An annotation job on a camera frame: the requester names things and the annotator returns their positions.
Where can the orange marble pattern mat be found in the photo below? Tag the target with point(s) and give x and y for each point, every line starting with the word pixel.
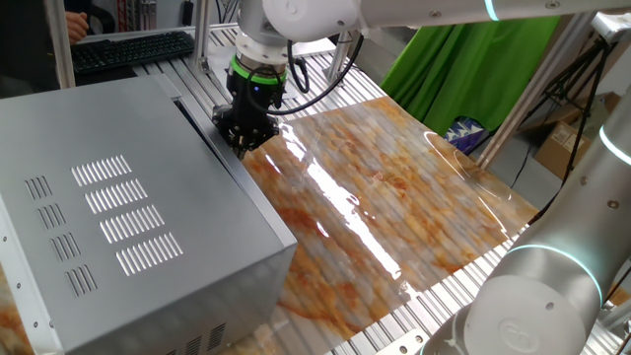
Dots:
pixel 384 212

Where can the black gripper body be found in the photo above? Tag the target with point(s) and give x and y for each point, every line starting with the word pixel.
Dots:
pixel 251 101

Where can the silver camera on tripod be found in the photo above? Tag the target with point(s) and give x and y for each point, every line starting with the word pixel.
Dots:
pixel 613 27

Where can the black keyboard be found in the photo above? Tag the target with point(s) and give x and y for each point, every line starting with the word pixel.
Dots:
pixel 133 49

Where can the brown cardboard box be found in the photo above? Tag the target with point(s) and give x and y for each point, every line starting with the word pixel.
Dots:
pixel 562 148

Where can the green cloth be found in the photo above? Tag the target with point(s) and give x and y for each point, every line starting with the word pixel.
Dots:
pixel 468 69

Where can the silver microwave oven body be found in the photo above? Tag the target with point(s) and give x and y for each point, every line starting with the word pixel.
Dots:
pixel 123 222

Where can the black camera tripod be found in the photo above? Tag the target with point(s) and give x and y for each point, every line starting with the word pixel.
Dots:
pixel 574 113

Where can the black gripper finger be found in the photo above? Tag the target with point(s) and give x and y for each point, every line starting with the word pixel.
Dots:
pixel 263 133
pixel 227 120

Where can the blue white patterned bag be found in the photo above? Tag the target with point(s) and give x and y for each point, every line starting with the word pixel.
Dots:
pixel 463 135

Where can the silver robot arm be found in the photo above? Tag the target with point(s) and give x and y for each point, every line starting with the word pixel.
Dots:
pixel 542 296

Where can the aluminium frame post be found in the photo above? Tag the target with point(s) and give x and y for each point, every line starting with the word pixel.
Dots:
pixel 532 98
pixel 201 34
pixel 59 44

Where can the perforated robot base plate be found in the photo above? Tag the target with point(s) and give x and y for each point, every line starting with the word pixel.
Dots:
pixel 406 342

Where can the person's bare hand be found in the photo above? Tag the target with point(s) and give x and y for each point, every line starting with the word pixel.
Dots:
pixel 76 27

